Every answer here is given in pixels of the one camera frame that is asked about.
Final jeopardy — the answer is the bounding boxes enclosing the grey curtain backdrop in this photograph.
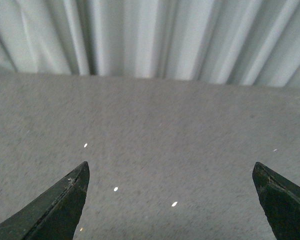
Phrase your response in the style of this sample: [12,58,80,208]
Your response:
[0,0,300,88]

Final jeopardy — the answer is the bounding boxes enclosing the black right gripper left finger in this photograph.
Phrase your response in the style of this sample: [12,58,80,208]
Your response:
[0,161,90,240]

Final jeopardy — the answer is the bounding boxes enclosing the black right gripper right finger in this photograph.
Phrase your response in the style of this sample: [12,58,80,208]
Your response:
[252,162,300,240]

